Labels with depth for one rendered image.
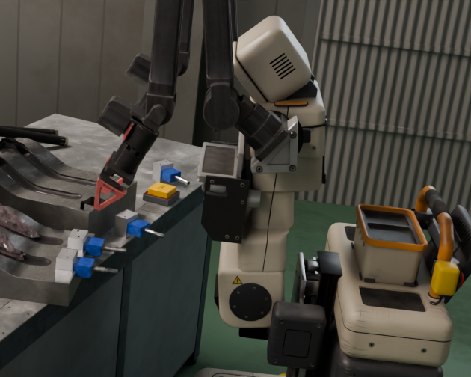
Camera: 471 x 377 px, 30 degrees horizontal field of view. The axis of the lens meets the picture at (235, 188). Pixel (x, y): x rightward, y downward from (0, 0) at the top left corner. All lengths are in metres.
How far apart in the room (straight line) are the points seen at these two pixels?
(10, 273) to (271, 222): 0.62
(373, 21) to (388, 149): 0.70
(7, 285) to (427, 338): 0.93
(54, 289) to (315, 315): 0.61
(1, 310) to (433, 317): 0.95
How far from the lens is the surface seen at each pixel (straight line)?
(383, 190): 4.82
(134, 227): 2.18
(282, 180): 2.03
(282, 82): 1.93
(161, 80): 1.80
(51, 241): 2.06
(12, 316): 1.85
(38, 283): 1.88
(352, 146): 4.71
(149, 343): 2.70
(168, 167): 2.58
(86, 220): 2.13
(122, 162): 1.86
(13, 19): 4.73
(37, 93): 4.79
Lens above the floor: 1.73
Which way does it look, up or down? 21 degrees down
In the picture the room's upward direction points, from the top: 7 degrees clockwise
